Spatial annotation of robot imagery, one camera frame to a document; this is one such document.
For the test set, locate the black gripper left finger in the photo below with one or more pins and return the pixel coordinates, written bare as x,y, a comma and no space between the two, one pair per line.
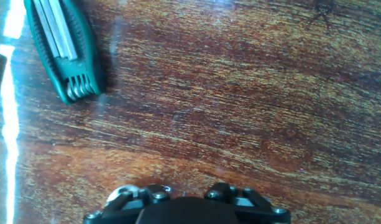
122,211

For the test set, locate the glossy red-brown wooden board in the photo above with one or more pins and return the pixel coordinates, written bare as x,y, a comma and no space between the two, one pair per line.
240,93

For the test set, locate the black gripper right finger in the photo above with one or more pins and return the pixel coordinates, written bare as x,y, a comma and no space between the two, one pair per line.
255,211

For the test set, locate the green folding hex key set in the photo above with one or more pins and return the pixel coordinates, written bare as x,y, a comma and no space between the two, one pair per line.
62,56

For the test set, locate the small black white soccer ball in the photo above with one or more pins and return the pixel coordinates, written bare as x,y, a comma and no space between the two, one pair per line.
123,189

